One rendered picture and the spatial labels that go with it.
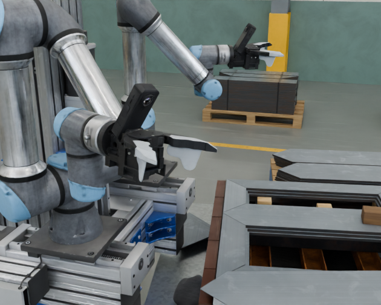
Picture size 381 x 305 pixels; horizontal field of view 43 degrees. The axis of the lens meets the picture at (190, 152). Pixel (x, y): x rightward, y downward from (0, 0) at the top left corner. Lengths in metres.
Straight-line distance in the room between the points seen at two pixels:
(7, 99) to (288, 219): 1.15
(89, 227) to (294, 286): 0.63
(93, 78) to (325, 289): 0.91
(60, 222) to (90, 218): 0.08
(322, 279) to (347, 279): 0.08
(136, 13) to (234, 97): 4.31
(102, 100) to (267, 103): 4.83
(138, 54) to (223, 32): 6.85
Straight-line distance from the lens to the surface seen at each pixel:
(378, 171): 2.46
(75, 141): 0.98
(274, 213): 1.94
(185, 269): 1.88
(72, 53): 1.18
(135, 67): 1.83
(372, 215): 1.93
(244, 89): 5.88
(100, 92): 1.13
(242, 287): 1.51
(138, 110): 0.87
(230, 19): 8.59
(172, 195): 1.76
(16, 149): 1.22
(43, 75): 1.47
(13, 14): 1.15
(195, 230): 2.05
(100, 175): 1.03
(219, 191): 2.15
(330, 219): 1.94
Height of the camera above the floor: 1.74
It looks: 20 degrees down
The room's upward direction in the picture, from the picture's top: straight up
